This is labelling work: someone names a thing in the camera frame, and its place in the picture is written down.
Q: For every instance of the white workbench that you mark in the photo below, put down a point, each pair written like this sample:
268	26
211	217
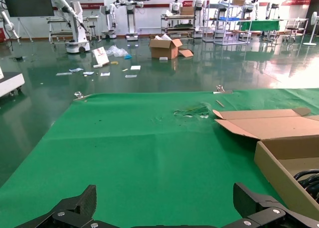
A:
92	18

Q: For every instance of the white machine base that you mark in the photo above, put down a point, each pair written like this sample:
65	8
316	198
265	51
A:
10	82

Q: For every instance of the small white box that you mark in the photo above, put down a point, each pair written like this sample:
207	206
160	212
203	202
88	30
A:
163	59

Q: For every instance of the white standing fan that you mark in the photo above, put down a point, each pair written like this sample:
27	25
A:
314	17

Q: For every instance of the black wall screen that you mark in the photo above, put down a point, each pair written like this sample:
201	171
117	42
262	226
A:
27	1

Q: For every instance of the metal binder clip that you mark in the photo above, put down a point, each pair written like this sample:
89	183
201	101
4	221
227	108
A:
79	96
220	89

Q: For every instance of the metal shelf cart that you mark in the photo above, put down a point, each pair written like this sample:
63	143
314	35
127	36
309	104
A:
178	26

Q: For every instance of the cardboard box with holed flaps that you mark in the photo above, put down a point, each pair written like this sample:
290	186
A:
286	128

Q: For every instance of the white paper sheet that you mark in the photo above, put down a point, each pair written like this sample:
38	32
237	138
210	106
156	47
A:
105	74
130	76
64	74
88	73

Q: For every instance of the white flat box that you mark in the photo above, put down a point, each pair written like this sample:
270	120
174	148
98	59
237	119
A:
135	67

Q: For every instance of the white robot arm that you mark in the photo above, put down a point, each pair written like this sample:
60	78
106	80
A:
8	26

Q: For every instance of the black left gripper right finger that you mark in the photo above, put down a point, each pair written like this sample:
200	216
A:
259	210

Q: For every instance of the white humanoid robot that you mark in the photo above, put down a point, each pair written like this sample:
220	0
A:
274	6
225	4
199	9
175	6
109	19
253	6

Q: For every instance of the small wooden stick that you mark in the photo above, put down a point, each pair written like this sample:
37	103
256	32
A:
220	103

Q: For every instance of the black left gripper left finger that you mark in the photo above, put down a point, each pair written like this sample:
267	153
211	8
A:
74	210

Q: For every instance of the white picture board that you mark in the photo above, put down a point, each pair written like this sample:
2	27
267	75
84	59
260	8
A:
101	56

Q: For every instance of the black stool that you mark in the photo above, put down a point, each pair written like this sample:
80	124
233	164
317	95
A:
92	27

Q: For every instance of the green table cloth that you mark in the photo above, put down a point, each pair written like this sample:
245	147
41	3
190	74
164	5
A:
124	150

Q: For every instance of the large open cardboard carton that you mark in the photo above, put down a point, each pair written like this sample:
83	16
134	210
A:
162	52

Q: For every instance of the white metal rack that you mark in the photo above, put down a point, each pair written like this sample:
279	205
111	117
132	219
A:
219	35

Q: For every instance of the white work table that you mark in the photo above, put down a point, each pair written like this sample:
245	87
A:
294	20

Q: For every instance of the green covered table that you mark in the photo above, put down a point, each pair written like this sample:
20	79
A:
261	25

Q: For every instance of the bluish paper sheet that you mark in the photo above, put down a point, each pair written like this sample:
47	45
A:
76	70

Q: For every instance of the humanoid robot with spread arms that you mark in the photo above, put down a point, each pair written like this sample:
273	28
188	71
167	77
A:
130	16

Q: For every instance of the clear plastic bag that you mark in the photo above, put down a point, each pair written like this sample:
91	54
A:
194	111
115	51

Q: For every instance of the blue glove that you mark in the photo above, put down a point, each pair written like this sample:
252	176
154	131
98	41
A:
127	57

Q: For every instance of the cardboard box on cart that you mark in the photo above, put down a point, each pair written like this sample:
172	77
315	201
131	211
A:
187	11

